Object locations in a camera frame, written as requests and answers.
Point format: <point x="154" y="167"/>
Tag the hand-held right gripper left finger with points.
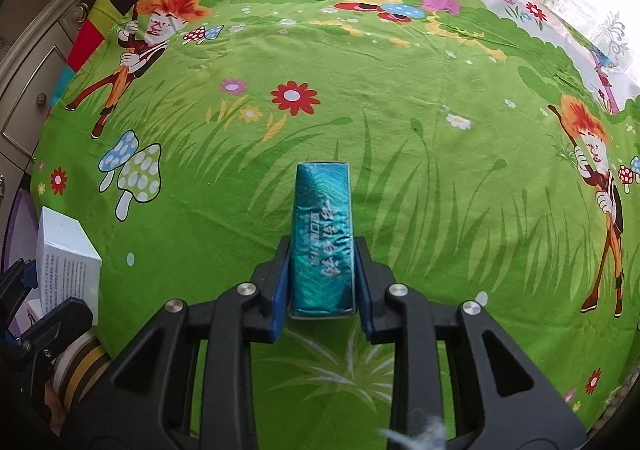
<point x="281" y="290"/>

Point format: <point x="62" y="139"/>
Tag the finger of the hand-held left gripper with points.
<point x="17" y="282"/>
<point x="60" y="325"/>

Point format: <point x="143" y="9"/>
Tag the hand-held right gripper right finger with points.
<point x="364" y="290"/>

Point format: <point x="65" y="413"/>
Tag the purple storage box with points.
<point x="22" y="230"/>

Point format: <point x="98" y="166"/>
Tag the white text-printed box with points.
<point x="65" y="255"/>

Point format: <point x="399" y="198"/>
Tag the teal glossy box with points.
<point x="322" y="230"/>

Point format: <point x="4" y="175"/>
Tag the striped beige towel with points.
<point x="82" y="365"/>

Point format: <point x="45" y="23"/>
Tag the green cartoon printed blanket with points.
<point x="400" y="154"/>

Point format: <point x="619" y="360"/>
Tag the white fibre tuft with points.
<point x="415" y="432"/>

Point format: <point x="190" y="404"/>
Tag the cream cabinet with drawers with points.
<point x="30" y="69"/>

